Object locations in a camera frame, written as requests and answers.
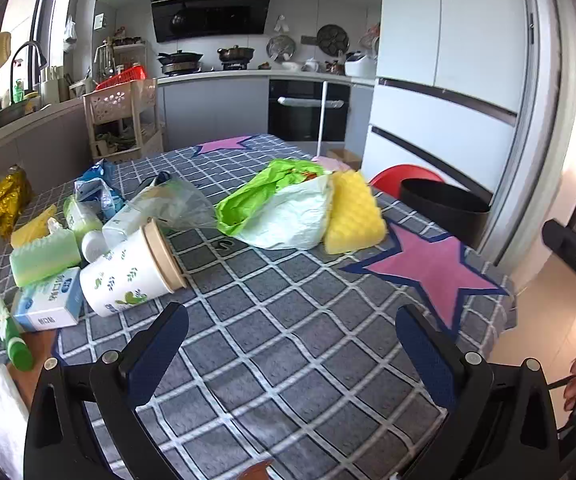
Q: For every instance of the white blue carton box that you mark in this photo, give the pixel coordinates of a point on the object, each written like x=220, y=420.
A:
x=49, y=304

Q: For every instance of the gold foil bag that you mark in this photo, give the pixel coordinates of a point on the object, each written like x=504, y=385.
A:
x=15, y=194

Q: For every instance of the green and white plastic bag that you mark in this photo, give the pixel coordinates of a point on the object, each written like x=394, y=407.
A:
x=284, y=206

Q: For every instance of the pink plastic bag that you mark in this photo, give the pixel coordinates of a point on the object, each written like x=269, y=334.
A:
x=331, y=164

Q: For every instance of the red plastic basket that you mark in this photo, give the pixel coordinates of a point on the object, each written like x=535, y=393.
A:
x=133, y=73

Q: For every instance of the white green bottle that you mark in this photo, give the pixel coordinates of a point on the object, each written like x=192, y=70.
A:
x=97, y=243

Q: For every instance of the beige plastic storage rack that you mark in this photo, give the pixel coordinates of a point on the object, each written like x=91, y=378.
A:
x=123, y=121

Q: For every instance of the red round stool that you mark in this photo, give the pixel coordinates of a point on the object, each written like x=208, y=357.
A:
x=389, y=181

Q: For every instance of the black kitchen faucet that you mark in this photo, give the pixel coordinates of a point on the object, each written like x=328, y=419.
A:
x=35, y=61

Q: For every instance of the white paper cup with lid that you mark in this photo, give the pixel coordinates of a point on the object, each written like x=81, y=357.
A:
x=140, y=269

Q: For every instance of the blue plastic wrapper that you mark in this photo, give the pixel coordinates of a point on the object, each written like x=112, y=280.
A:
x=95, y=186

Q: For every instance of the grey checked tablecloth with stars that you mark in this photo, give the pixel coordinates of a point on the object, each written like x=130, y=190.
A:
x=288, y=355

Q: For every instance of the yellow foam net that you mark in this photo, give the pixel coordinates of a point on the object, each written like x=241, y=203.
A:
x=36, y=228

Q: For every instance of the hanging round black pan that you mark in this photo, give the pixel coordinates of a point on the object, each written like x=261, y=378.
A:
x=333, y=40

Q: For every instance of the black trash bin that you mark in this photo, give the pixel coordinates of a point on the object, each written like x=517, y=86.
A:
x=455, y=210

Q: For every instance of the dark cooking pot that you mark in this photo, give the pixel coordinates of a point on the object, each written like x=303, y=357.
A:
x=235, y=54

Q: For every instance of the green white lotion tube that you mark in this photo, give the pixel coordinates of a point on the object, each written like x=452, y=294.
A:
x=80, y=218

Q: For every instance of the white refrigerator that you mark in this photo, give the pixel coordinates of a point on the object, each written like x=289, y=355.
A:
x=449, y=84

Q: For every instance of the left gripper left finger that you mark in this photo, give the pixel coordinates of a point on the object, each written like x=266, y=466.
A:
x=60, y=442

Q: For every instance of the white mop pole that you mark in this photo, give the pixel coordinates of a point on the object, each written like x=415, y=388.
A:
x=321, y=125

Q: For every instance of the black built-in oven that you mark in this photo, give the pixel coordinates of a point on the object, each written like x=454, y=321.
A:
x=294, y=108

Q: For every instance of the yellow foam sponge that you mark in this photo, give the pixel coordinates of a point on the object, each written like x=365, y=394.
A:
x=355, y=219

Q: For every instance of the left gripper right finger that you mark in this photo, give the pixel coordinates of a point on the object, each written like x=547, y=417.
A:
x=500, y=422

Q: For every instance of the black range hood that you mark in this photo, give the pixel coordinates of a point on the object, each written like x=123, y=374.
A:
x=184, y=19

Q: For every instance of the cardboard box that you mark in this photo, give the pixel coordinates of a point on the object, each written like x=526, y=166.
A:
x=347, y=157

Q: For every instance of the green capped bottle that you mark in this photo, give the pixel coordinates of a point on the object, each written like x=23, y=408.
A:
x=17, y=350

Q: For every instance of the black wok on stove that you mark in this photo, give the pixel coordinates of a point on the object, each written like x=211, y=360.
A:
x=179, y=56

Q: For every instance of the clear plastic bag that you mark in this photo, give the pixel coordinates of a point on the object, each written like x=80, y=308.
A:
x=175, y=202

